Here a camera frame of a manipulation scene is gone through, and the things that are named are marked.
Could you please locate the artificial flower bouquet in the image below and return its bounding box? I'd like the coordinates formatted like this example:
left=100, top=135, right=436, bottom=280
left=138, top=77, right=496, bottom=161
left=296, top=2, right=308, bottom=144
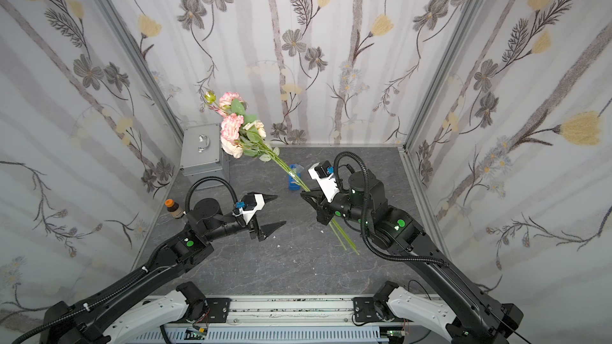
left=203, top=90, right=359, bottom=254

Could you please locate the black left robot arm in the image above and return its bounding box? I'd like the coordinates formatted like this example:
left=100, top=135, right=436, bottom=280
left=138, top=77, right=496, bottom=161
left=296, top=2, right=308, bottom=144
left=15, top=176, right=283, bottom=343

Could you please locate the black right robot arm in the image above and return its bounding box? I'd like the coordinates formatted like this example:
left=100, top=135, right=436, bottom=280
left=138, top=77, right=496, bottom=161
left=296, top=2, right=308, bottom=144
left=301, top=151, right=524, bottom=343

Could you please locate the brown bottle with orange cap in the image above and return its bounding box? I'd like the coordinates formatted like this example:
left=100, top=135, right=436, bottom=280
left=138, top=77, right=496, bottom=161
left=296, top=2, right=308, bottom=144
left=164, top=198, right=185, bottom=219

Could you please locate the silver aluminium case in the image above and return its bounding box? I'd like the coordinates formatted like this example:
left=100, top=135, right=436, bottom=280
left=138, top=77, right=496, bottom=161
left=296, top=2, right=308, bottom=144
left=179, top=124, right=229, bottom=180

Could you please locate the left wrist camera white housing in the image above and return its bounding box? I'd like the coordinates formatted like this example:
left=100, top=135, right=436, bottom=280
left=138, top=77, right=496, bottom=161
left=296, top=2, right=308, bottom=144
left=233, top=193, right=266, bottom=226

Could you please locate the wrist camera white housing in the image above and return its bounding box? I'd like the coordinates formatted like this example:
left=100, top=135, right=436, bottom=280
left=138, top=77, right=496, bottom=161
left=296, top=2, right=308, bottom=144
left=309, top=160, right=339, bottom=203
left=233, top=193, right=266, bottom=226

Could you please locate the right wrist camera white housing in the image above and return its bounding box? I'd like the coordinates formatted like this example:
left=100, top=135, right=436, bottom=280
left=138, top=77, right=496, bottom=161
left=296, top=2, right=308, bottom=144
left=309, top=160, right=339, bottom=203

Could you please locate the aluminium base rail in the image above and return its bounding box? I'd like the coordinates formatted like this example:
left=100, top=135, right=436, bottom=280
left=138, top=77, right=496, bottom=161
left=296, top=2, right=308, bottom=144
left=142, top=293, right=489, bottom=344

